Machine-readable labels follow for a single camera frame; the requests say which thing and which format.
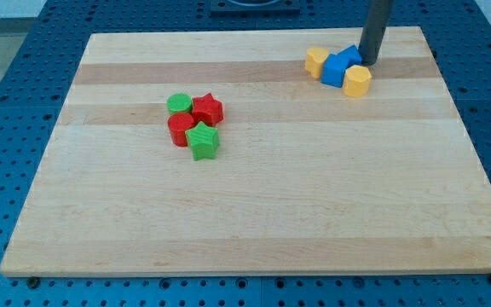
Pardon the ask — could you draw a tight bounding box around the blue triangular block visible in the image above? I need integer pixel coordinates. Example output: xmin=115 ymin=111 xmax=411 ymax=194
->
xmin=338 ymin=45 xmax=362 ymax=67

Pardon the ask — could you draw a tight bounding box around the green star block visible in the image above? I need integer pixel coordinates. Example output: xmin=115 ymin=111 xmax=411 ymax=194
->
xmin=185 ymin=121 xmax=220 ymax=160

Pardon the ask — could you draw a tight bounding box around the red star block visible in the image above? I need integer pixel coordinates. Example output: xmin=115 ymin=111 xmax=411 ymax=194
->
xmin=192 ymin=93 xmax=224 ymax=127

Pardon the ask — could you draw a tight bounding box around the light wooden board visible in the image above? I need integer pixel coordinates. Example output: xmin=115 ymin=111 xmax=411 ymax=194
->
xmin=0 ymin=26 xmax=491 ymax=278

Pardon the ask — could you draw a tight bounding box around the red cylinder block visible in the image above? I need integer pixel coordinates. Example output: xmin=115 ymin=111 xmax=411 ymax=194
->
xmin=167 ymin=113 xmax=195 ymax=147

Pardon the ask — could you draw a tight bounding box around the green cylinder block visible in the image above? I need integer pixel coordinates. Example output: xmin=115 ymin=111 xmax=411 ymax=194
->
xmin=166 ymin=93 xmax=193 ymax=115

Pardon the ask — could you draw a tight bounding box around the yellow heart block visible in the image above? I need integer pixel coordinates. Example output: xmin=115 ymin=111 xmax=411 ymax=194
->
xmin=304 ymin=47 xmax=329 ymax=79

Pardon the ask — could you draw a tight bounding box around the blue cube block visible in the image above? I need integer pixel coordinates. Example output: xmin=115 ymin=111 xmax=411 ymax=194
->
xmin=321 ymin=54 xmax=349 ymax=88

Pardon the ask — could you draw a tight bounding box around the yellow hexagon block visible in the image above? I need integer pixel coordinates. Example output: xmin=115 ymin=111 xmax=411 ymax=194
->
xmin=342 ymin=65 xmax=372 ymax=98

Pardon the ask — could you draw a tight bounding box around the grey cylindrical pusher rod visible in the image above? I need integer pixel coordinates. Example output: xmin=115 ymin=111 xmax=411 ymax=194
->
xmin=358 ymin=0 xmax=395 ymax=67

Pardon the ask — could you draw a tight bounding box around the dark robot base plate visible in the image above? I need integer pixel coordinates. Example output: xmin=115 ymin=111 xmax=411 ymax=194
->
xmin=208 ymin=0 xmax=301 ymax=16

